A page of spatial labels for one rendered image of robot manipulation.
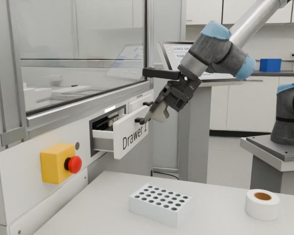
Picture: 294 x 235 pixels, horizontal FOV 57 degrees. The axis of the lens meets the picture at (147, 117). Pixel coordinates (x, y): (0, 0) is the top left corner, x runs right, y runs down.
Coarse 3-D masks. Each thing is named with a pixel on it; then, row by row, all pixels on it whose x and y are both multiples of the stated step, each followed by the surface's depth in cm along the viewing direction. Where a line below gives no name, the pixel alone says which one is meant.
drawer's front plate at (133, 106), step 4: (144, 96) 127; (148, 96) 128; (152, 96) 134; (136, 100) 115; (140, 100) 117; (144, 100) 122; (148, 100) 129; (128, 104) 108; (132, 104) 108; (136, 104) 112; (140, 104) 117; (128, 108) 108; (132, 108) 108; (136, 108) 112; (148, 108) 130; (128, 112) 109
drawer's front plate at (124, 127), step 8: (136, 112) 90; (144, 112) 98; (120, 120) 79; (128, 120) 83; (120, 128) 78; (128, 128) 84; (136, 128) 91; (144, 128) 100; (120, 136) 78; (128, 136) 84; (144, 136) 100; (120, 144) 78; (120, 152) 79
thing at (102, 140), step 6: (120, 114) 104; (126, 114) 103; (96, 132) 81; (102, 132) 80; (108, 132) 79; (96, 138) 81; (102, 138) 80; (108, 138) 80; (96, 144) 81; (102, 144) 81; (108, 144) 80; (102, 150) 81; (108, 150) 81
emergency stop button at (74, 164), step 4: (76, 156) 60; (72, 160) 59; (76, 160) 59; (80, 160) 61; (68, 164) 60; (72, 164) 59; (76, 164) 59; (80, 164) 61; (72, 168) 59; (76, 168) 59; (80, 168) 61; (72, 172) 59; (76, 172) 60
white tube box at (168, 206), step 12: (144, 192) 65; (156, 192) 65; (168, 192) 65; (180, 192) 64; (132, 204) 62; (144, 204) 60; (156, 204) 60; (168, 204) 59; (180, 204) 59; (192, 204) 63; (144, 216) 61; (156, 216) 59; (168, 216) 57; (180, 216) 57
